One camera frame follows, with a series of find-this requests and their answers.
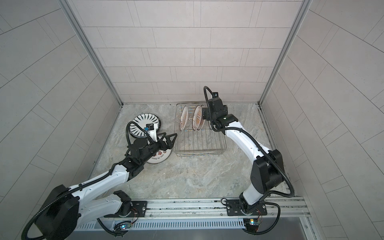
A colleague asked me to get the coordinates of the right corner aluminium profile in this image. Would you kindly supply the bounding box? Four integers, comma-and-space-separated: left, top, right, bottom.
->
259, 0, 312, 106

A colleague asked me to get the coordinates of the orange pattern plate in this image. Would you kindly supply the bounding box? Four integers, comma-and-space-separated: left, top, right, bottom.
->
192, 105, 202, 131
198, 105, 206, 130

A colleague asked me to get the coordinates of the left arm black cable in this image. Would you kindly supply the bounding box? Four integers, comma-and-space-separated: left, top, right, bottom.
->
20, 120, 154, 240

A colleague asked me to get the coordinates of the black white striped plate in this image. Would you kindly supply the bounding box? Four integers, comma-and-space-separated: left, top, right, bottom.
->
129, 113, 161, 138

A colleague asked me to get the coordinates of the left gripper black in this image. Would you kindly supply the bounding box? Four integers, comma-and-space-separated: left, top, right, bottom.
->
138, 131, 177, 165

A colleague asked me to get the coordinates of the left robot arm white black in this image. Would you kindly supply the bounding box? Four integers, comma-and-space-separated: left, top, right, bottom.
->
21, 133, 178, 240

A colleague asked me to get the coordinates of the right circuit board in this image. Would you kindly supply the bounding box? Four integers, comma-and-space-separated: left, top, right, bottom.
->
244, 219, 260, 234

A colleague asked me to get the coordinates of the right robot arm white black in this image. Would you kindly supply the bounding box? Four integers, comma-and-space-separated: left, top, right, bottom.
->
203, 96, 291, 214

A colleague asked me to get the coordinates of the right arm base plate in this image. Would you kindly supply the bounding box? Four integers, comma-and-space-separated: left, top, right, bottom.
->
224, 199, 268, 217

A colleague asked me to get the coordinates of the corner aluminium profile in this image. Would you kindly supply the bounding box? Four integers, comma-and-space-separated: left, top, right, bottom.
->
58, 0, 123, 107
259, 0, 312, 106

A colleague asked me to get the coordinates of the circuit board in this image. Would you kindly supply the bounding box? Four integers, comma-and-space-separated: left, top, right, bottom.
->
114, 221, 132, 236
244, 219, 260, 234

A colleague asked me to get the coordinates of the left corner aluminium profile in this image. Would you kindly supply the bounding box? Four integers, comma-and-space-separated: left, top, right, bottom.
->
58, 0, 123, 107

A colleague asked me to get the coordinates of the metal wire dish rack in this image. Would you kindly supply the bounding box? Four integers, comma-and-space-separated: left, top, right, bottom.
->
174, 102, 227, 157

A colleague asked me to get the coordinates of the left circuit board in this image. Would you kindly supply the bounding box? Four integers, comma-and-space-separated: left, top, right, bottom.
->
114, 221, 132, 236

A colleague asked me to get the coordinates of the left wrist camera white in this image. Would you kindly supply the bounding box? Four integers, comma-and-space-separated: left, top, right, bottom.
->
145, 123, 159, 142

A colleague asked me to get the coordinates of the orange sunburst plate front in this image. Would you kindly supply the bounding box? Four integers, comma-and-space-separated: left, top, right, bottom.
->
180, 106, 189, 131

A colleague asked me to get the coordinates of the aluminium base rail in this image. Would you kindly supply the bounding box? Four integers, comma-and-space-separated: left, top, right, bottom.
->
71, 195, 310, 225

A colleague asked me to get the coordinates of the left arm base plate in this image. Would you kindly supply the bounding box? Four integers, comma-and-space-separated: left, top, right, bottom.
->
104, 201, 148, 218

